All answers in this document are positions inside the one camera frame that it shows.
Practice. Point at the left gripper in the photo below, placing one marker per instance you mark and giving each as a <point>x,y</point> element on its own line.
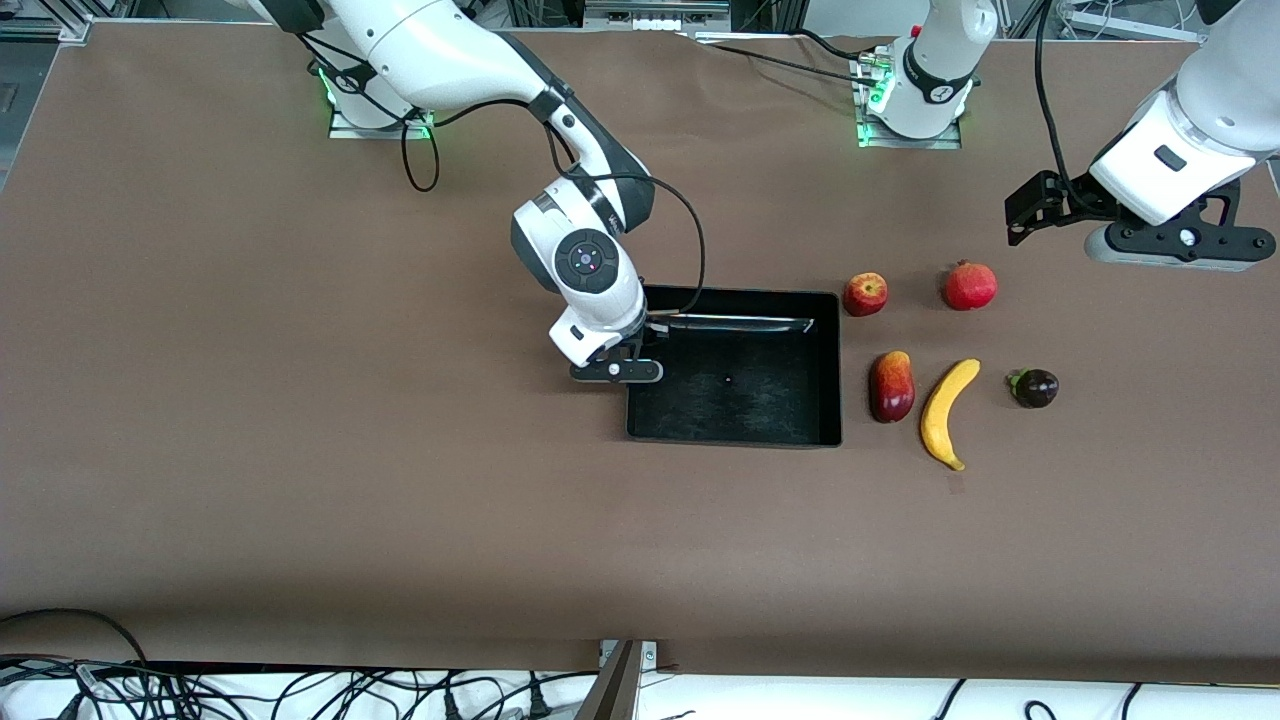
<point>1070,203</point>

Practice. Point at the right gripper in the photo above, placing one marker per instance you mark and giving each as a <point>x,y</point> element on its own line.
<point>637,349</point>

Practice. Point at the black plastic box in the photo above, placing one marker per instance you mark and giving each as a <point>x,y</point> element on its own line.
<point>740,390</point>

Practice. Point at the red yellow apple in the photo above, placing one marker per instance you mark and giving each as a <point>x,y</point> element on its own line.
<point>865,295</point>

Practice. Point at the yellow banana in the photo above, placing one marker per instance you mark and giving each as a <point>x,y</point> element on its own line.
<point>945,415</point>

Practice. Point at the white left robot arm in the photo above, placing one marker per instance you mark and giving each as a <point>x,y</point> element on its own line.
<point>940,50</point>

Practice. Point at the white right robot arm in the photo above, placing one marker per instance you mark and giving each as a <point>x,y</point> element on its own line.
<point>440,50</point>

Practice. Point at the red pomegranate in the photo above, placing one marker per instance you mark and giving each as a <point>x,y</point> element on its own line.
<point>970,287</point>

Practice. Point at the dark purple eggplant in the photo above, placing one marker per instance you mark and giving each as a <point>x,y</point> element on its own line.
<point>1036,389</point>

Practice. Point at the brown table cover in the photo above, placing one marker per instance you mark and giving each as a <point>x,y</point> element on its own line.
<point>640,550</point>

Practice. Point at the red yellow mango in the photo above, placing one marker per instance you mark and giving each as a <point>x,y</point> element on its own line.
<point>892,388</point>

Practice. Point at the white power strip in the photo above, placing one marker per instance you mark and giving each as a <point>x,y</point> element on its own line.
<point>650,20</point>

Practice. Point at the black power plug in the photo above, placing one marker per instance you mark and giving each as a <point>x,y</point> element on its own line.
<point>538,702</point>
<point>450,706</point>

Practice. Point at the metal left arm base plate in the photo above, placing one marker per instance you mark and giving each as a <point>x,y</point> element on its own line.
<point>905,142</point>

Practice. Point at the small metal table bracket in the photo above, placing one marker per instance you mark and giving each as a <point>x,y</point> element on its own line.
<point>650,652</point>

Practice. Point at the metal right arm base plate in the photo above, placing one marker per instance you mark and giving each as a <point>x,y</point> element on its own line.
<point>380,132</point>

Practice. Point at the grey metal post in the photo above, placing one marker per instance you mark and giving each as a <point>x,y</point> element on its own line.
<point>615,690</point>

